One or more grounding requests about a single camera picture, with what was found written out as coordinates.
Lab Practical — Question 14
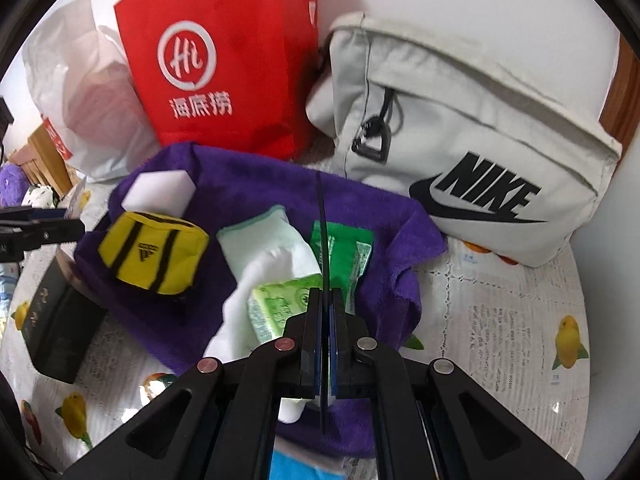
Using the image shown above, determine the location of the thin black strip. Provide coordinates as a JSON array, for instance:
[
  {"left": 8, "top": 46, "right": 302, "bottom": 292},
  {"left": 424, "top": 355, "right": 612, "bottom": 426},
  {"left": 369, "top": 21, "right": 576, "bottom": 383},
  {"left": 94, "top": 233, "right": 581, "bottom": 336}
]
[{"left": 316, "top": 172, "right": 332, "bottom": 436}]

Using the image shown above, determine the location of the white sponge block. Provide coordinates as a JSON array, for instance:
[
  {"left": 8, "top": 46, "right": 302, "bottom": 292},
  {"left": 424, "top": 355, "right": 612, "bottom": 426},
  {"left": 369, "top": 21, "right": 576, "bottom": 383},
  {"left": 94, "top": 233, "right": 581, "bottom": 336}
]
[{"left": 121, "top": 170, "right": 196, "bottom": 213}]

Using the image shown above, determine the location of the white sock green trim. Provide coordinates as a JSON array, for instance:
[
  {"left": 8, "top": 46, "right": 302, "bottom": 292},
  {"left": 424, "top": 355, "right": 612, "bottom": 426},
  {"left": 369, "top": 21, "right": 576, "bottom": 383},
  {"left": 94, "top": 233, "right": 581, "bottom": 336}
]
[{"left": 204, "top": 205, "right": 326, "bottom": 425}]

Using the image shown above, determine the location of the green snack packet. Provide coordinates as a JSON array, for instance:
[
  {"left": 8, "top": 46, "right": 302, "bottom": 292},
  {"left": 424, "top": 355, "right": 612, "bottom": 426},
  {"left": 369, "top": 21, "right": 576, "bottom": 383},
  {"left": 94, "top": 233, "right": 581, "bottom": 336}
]
[{"left": 307, "top": 220, "right": 376, "bottom": 301}]

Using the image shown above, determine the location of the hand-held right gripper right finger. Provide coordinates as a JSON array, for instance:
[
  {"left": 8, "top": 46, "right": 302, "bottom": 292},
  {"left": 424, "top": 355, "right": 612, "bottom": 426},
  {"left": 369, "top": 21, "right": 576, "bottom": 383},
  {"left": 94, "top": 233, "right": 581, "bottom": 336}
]
[{"left": 331, "top": 287, "right": 584, "bottom": 480}]

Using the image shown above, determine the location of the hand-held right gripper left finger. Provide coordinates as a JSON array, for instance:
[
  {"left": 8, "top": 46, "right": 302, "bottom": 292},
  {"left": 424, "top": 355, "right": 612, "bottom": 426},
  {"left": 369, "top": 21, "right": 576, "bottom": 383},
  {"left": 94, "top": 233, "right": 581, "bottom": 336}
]
[{"left": 62, "top": 287, "right": 324, "bottom": 480}]

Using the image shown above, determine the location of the purple fluffy toy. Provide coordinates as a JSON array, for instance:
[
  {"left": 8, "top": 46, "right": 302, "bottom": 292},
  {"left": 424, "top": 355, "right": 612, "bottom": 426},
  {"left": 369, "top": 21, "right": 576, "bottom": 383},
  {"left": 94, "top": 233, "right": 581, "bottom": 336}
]
[{"left": 0, "top": 165, "right": 27, "bottom": 208}]

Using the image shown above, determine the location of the purple towel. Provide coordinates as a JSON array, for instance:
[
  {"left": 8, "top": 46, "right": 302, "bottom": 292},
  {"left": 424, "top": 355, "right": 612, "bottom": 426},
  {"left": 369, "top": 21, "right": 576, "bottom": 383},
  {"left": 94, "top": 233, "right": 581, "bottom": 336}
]
[{"left": 74, "top": 142, "right": 448, "bottom": 458}]

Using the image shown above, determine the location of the brown wooden panel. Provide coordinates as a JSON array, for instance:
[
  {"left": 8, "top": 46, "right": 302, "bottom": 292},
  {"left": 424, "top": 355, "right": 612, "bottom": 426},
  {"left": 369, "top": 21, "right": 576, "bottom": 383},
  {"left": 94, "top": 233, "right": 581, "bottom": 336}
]
[{"left": 597, "top": 30, "right": 640, "bottom": 148}]

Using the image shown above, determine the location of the white plastic bag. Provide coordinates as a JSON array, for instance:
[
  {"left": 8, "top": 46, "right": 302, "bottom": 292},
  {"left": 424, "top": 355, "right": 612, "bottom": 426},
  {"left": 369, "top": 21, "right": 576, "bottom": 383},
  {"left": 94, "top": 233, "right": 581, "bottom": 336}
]
[{"left": 22, "top": 0, "right": 163, "bottom": 183}]

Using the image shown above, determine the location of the light blue packet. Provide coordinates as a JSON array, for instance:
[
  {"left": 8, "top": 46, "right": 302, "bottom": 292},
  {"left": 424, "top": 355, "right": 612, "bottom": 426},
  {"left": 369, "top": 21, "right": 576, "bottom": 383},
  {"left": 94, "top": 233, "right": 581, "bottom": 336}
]
[{"left": 270, "top": 447, "right": 351, "bottom": 480}]

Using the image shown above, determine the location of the black box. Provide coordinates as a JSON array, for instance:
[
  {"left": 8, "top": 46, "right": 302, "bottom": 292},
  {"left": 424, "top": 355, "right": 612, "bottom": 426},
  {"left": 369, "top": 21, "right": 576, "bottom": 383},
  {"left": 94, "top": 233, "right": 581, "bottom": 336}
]
[{"left": 22, "top": 260, "right": 108, "bottom": 385}]

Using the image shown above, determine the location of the red paper bag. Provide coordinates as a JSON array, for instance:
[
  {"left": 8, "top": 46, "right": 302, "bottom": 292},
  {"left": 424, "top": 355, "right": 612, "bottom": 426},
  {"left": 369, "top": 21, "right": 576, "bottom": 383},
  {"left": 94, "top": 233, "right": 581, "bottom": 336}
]
[{"left": 114, "top": 0, "right": 321, "bottom": 161}]

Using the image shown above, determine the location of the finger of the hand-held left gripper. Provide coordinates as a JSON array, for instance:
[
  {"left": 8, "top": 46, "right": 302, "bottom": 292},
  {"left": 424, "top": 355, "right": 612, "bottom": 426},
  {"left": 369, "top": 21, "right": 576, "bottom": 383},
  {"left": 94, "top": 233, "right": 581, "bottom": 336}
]
[
  {"left": 30, "top": 218, "right": 86, "bottom": 256},
  {"left": 20, "top": 206, "right": 67, "bottom": 221}
]

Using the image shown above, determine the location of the light grey fabric bag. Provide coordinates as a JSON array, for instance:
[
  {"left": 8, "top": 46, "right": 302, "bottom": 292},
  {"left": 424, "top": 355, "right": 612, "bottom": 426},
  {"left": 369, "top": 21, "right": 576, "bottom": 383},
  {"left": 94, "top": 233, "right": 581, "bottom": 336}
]
[{"left": 305, "top": 10, "right": 623, "bottom": 267}]

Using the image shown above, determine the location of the wooden cabinet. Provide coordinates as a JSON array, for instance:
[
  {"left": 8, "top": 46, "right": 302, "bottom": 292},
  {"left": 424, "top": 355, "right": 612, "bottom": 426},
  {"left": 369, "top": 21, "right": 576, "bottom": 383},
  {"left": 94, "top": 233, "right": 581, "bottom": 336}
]
[{"left": 12, "top": 122, "right": 71, "bottom": 198}]

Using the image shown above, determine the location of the light green tissue pack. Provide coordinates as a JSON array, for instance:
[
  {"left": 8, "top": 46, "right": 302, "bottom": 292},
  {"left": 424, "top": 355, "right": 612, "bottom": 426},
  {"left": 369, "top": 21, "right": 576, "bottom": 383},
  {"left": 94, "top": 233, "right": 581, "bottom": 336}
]
[{"left": 246, "top": 272, "right": 325, "bottom": 343}]

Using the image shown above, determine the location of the yellow striped pouch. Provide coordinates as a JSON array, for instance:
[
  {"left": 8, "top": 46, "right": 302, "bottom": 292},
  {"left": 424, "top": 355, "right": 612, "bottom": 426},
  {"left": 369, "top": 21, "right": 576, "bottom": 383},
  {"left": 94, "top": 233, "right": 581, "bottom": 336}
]
[{"left": 97, "top": 211, "right": 211, "bottom": 296}]

